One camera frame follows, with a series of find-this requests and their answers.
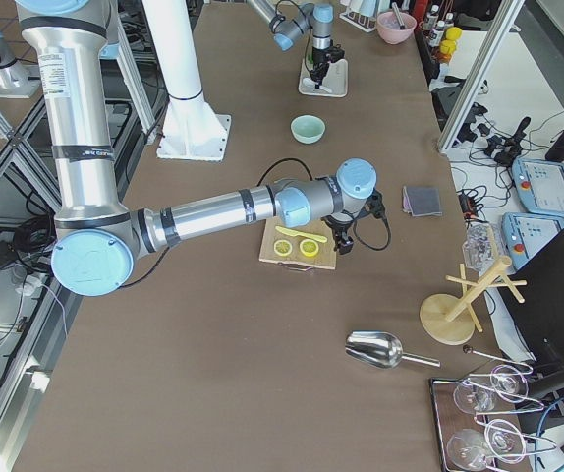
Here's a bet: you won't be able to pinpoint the lower lemon half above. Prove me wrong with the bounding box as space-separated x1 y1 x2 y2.
299 238 319 258

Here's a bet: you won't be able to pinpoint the grey folded cloth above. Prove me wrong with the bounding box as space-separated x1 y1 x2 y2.
402 186 443 217

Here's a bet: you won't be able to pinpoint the beige rabbit tray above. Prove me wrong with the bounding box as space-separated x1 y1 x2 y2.
298 59 348 98

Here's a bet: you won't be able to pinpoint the upper lemon slice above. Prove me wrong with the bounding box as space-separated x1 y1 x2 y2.
273 239 293 257

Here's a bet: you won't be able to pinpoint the yellow plastic knife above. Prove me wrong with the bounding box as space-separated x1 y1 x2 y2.
275 225 328 244

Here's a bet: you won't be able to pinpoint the light green bowl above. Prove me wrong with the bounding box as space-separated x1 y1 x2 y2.
290 115 326 145

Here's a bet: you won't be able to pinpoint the blue teach pendant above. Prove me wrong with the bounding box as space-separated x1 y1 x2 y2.
501 212 564 269
512 157 564 218

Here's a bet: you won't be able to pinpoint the wooden mug tree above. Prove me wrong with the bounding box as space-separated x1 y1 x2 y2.
419 226 529 347

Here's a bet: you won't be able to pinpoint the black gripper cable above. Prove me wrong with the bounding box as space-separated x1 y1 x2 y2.
256 156 392 251

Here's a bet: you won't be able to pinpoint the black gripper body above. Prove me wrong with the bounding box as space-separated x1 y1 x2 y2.
321 209 364 237
311 44 345 66

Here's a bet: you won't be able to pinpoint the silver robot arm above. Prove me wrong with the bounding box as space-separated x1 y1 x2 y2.
248 0 345 89
16 1 377 296

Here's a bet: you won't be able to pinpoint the lower blue teach pendant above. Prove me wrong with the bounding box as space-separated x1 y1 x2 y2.
501 212 564 269

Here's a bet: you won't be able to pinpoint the metal scoop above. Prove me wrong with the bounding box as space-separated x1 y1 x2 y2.
345 330 441 369

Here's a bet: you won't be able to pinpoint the upper blue teach pendant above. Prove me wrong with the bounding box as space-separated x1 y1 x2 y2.
512 157 564 218

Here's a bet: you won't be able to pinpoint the bamboo cutting board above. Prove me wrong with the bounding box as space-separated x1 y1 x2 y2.
258 217 337 270

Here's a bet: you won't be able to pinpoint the pink bowl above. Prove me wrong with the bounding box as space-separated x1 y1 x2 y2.
376 11 418 45

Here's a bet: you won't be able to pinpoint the black monitor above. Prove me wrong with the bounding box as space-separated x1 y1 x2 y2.
499 230 564 364

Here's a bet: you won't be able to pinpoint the yellow bottles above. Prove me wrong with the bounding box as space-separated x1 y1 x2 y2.
439 27 462 56

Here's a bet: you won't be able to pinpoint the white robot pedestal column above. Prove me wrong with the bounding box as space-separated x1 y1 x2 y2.
143 0 231 162

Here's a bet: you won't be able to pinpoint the wine glass rack tray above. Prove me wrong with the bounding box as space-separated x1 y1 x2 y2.
429 364 556 471

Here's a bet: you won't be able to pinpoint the aluminium frame post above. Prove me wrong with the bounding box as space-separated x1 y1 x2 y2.
437 0 525 154

